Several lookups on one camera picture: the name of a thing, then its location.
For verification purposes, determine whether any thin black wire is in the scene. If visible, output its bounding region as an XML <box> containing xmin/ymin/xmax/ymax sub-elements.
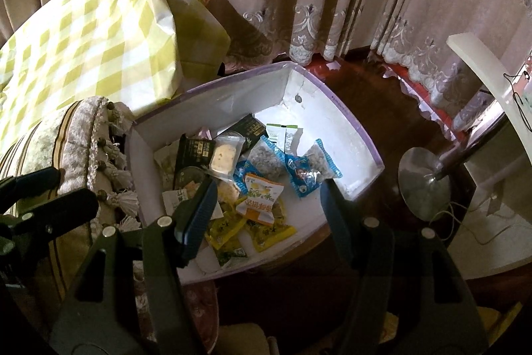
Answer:
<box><xmin>502</xmin><ymin>70</ymin><xmax>532</xmax><ymax>118</ymax></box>

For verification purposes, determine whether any yellow snack packet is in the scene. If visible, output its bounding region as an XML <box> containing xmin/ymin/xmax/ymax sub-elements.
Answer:
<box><xmin>205</xmin><ymin>214</ymin><xmax>246</xmax><ymax>252</ymax></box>
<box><xmin>245</xmin><ymin>214</ymin><xmax>297</xmax><ymax>253</ymax></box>

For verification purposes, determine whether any dark green snack packet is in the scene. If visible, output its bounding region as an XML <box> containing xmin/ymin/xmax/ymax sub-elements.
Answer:
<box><xmin>216</xmin><ymin>243</ymin><xmax>248</xmax><ymax>266</ymax></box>

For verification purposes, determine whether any pink floral cloth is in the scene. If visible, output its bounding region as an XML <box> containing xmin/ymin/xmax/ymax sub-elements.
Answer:
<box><xmin>183</xmin><ymin>280</ymin><xmax>219</xmax><ymax>355</ymax></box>

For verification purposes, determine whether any blue clear nut packet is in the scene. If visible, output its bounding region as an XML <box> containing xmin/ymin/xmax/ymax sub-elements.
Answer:
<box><xmin>235</xmin><ymin>136</ymin><xmax>287</xmax><ymax>193</ymax></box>
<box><xmin>303</xmin><ymin>139</ymin><xmax>342</xmax><ymax>181</ymax></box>
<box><xmin>286</xmin><ymin>154</ymin><xmax>323</xmax><ymax>196</ymax></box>

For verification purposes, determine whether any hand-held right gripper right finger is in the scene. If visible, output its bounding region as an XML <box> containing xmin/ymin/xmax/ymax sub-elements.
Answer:
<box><xmin>320</xmin><ymin>178</ymin><xmax>489</xmax><ymax>355</ymax></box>

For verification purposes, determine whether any yellow white checked tablecloth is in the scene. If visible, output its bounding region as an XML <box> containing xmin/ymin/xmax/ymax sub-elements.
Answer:
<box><xmin>0</xmin><ymin>0</ymin><xmax>231</xmax><ymax>139</ymax></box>

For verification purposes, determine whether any white table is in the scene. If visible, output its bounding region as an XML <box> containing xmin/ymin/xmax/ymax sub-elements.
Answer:
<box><xmin>446</xmin><ymin>32</ymin><xmax>532</xmax><ymax>281</ymax></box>

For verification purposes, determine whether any white cable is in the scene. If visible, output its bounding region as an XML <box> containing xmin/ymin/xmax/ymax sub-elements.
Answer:
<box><xmin>428</xmin><ymin>200</ymin><xmax>532</xmax><ymax>247</ymax></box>

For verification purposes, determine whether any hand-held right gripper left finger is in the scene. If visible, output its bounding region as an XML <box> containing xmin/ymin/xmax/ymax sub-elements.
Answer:
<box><xmin>49</xmin><ymin>175</ymin><xmax>219</xmax><ymax>355</ymax></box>

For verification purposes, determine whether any clear biscuit packet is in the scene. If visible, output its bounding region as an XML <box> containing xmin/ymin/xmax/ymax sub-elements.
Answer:
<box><xmin>210</xmin><ymin>134</ymin><xmax>246</xmax><ymax>177</ymax></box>
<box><xmin>216</xmin><ymin>182</ymin><xmax>242</xmax><ymax>206</ymax></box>

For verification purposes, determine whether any beige object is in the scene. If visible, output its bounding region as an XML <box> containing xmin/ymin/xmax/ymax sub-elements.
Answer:
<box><xmin>216</xmin><ymin>322</ymin><xmax>287</xmax><ymax>355</ymax></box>

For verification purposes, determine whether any orange white snack packet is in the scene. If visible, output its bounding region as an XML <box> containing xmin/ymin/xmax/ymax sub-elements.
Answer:
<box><xmin>236</xmin><ymin>173</ymin><xmax>285</xmax><ymax>225</ymax></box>

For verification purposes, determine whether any white green snack packet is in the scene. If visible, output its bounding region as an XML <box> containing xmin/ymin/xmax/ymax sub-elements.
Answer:
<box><xmin>266</xmin><ymin>123</ymin><xmax>299</xmax><ymax>152</ymax></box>

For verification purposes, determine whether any cream printed snack packet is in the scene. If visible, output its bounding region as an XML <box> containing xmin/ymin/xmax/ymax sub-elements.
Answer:
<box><xmin>162</xmin><ymin>189</ymin><xmax>196</xmax><ymax>220</ymax></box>

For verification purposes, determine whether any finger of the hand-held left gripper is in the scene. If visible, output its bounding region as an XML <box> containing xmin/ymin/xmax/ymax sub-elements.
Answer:
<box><xmin>0</xmin><ymin>189</ymin><xmax>100</xmax><ymax>256</ymax></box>
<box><xmin>0</xmin><ymin>166</ymin><xmax>62</xmax><ymax>198</ymax></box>

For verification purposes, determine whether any small black snack packet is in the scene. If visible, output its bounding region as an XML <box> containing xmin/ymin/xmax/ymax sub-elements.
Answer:
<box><xmin>226</xmin><ymin>114</ymin><xmax>267</xmax><ymax>150</ymax></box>

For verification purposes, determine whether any large black snack packet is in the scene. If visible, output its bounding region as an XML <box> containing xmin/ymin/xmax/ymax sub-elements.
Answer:
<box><xmin>175</xmin><ymin>134</ymin><xmax>217</xmax><ymax>189</ymax></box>

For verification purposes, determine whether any white storage box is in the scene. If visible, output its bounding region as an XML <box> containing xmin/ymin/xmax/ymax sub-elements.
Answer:
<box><xmin>126</xmin><ymin>62</ymin><xmax>385</xmax><ymax>283</ymax></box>

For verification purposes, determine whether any silver round stand base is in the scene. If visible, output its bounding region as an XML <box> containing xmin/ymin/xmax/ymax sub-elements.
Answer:
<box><xmin>398</xmin><ymin>122</ymin><xmax>514</xmax><ymax>220</ymax></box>

